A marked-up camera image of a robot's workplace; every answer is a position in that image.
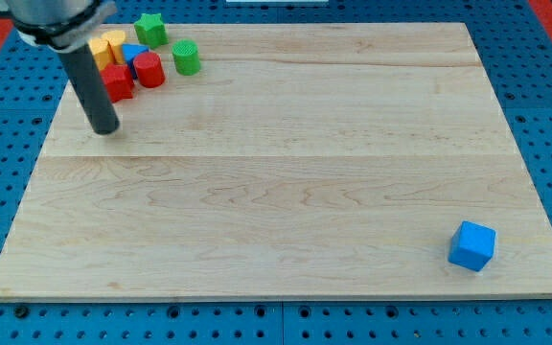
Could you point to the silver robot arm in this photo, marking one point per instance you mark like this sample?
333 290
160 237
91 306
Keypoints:
61 25

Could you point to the blue triangle block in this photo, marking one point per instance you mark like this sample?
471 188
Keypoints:
130 52

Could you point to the yellow cylinder block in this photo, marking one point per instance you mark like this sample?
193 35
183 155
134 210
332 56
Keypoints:
116 39

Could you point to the green cylinder block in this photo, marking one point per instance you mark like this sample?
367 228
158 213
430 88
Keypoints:
186 57

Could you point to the red star block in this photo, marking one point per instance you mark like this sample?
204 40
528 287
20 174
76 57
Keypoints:
118 82

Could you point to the green star block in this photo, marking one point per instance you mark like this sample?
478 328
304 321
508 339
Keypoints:
150 30

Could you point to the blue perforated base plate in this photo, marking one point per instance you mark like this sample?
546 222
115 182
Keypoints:
514 40

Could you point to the yellow star block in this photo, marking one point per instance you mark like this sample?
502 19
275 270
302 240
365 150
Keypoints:
101 52

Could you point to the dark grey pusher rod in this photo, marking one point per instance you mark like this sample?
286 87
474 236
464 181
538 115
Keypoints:
85 77

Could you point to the red cylinder block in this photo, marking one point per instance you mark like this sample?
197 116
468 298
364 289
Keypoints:
149 69

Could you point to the wooden board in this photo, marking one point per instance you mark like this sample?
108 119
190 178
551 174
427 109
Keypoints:
303 162

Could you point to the blue cube block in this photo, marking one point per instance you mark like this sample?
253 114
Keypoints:
472 246

